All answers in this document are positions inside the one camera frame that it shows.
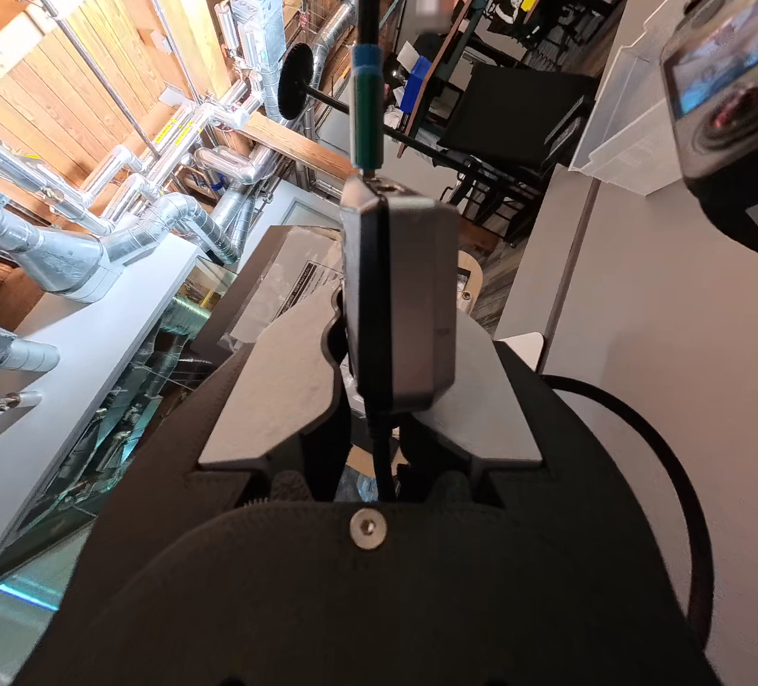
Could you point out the round silver air duct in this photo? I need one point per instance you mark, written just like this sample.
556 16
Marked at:
160 230

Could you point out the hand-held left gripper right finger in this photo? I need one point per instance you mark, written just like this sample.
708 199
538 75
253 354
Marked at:
491 419

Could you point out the black fabric panel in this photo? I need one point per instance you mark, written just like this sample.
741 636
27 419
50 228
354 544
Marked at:
515 105

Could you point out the rounded light wooden panel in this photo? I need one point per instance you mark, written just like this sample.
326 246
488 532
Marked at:
471 277

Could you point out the brown wooden table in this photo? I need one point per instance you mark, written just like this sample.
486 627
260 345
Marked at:
441 67

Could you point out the blue plastic bin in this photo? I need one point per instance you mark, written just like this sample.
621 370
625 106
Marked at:
417 85

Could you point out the black round base stand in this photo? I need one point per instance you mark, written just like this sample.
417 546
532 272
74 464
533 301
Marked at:
296 82

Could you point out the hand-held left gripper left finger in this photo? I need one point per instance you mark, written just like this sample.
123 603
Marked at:
266 401

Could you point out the clear plastic storage bin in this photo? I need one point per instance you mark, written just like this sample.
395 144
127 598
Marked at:
627 117

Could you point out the dark grey adapter hub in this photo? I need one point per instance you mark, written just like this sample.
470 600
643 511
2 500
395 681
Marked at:
408 295

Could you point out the printed paper sheet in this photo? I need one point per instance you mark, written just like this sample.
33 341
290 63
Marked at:
302 289

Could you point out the cardboard box with label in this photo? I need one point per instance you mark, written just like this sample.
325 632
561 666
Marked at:
278 247

